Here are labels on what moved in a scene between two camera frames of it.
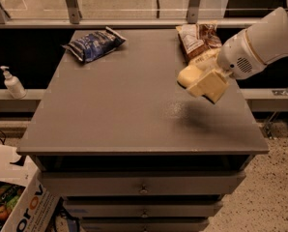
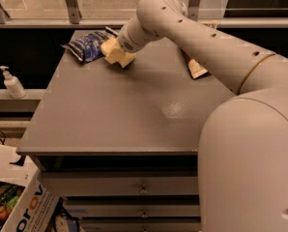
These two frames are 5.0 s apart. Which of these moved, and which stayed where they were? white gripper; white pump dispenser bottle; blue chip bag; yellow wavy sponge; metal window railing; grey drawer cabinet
Moved: white gripper; yellow wavy sponge
Stayed: grey drawer cabinet; blue chip bag; white pump dispenser bottle; metal window railing
